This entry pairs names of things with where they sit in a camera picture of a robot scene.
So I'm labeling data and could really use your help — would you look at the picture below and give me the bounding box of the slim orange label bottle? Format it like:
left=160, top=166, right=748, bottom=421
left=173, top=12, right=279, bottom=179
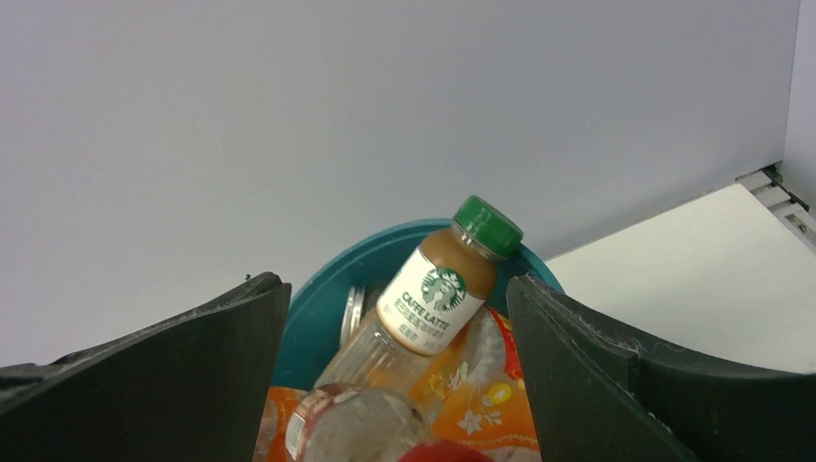
left=252, top=386, right=307, bottom=462

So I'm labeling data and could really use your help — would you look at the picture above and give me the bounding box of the crushed orange label bottle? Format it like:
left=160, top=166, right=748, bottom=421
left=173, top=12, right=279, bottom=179
left=409, top=306, right=542, bottom=462

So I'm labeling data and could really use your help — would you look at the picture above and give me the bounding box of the red cap clear bottle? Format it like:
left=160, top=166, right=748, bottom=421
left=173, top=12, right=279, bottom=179
left=284, top=383, right=490, bottom=462

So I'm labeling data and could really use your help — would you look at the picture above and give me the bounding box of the teal plastic bin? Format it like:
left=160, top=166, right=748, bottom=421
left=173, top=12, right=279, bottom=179
left=271, top=218, right=566, bottom=392

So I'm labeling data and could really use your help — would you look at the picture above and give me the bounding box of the clear plastic jar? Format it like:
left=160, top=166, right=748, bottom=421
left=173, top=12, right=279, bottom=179
left=339, top=286, right=383, bottom=347

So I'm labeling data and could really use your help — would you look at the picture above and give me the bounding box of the green cap coffee bottle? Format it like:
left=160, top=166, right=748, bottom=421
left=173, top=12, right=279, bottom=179
left=314, top=194, right=524, bottom=399

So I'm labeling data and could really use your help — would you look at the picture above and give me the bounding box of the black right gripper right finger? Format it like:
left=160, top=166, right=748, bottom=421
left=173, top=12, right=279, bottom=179
left=506, top=276, right=815, bottom=461

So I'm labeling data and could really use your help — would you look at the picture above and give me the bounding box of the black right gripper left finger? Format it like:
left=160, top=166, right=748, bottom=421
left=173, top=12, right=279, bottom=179
left=1, top=272, right=292, bottom=461

